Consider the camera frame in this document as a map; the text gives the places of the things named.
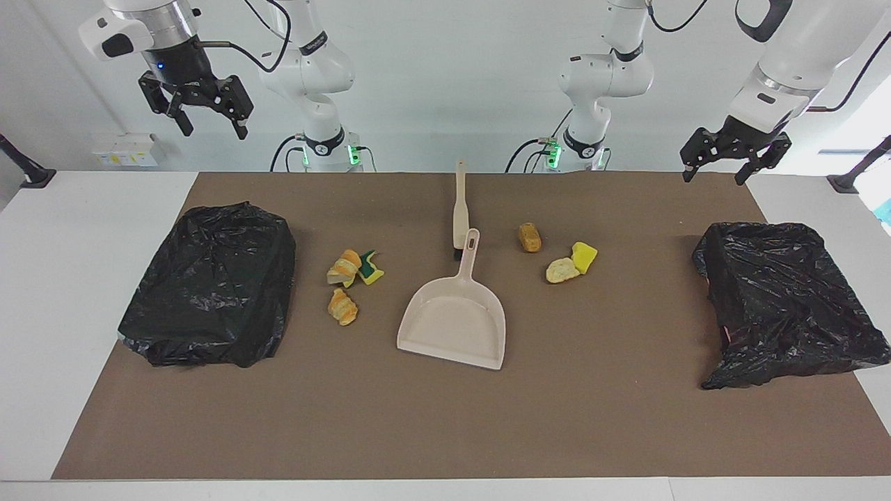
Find toy croissant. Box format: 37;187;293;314
327;287;359;326
545;257;581;284
326;249;363;287

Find yellow green sponge piece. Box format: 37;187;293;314
357;250;385;286
571;241;599;275

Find beige plastic dustpan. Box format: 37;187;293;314
397;228;507;371

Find brown table mat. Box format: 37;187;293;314
52;172;891;479

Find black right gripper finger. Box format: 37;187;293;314
209;74;254;141
138;70;194;137

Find black left base cable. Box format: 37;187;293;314
506;138;558;173

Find black right base cable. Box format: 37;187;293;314
270;134;307;173

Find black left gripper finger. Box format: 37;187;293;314
681;127;728;183
735;134;792;186

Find beige hand brush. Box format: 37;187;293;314
452;160;468;262

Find white wall socket box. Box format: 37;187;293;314
92;134;166;168

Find black bag lined bin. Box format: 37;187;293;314
692;221;891;390
117;202;297;368

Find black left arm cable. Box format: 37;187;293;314
646;0;891;113

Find black base cable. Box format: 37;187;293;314
506;138;558;173
270;134;307;173

